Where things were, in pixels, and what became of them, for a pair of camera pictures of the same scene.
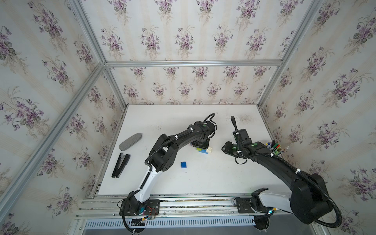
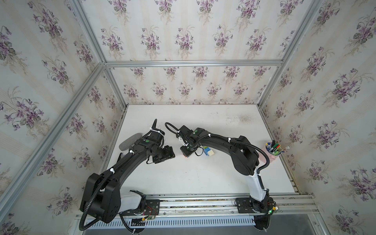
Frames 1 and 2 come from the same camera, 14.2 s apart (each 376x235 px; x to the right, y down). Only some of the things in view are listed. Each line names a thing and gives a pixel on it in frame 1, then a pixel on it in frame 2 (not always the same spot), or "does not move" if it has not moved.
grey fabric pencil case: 129,141 does not move
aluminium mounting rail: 109,205 does not move
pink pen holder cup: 275,149 does not move
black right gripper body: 231,149 -> 186,150
